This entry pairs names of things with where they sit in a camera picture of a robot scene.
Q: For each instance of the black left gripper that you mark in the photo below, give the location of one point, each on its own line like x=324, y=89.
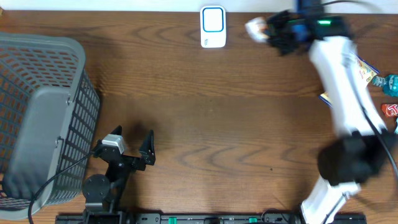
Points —
x=147, y=153

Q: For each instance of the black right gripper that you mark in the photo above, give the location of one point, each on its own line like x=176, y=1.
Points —
x=278, y=17

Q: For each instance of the yellow snack bag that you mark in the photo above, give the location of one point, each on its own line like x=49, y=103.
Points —
x=366, y=73

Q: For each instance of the blue mouthwash bottle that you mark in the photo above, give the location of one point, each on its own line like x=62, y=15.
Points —
x=388, y=84

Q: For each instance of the red chocolate bar wrapper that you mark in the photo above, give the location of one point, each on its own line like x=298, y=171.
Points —
x=390, y=110

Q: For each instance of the small orange snack packet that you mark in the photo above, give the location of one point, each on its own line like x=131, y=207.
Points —
x=257, y=29

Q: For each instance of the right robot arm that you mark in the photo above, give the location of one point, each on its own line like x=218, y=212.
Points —
x=363, y=142

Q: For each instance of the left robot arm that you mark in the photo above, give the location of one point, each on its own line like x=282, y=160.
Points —
x=103, y=192

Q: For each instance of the white barcode scanner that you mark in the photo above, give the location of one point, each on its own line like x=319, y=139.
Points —
x=212, y=27

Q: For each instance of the grey plastic shopping basket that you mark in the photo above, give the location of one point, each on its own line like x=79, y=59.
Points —
x=49, y=111

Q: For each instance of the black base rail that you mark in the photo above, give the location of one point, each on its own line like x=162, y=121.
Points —
x=156, y=218

